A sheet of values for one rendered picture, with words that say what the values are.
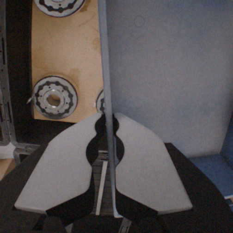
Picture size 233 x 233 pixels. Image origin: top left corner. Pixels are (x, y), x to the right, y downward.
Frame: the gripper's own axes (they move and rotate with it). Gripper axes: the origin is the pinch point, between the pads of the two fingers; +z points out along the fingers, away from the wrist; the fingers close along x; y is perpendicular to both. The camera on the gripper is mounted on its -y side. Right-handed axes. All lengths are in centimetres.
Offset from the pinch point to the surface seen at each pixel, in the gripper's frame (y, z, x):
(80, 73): 4.5, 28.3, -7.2
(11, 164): 40, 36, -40
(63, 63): 2.1, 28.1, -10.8
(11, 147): 34, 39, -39
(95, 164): 31.7, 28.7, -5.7
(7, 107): 7.2, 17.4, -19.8
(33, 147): 16.7, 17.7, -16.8
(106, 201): 50, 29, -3
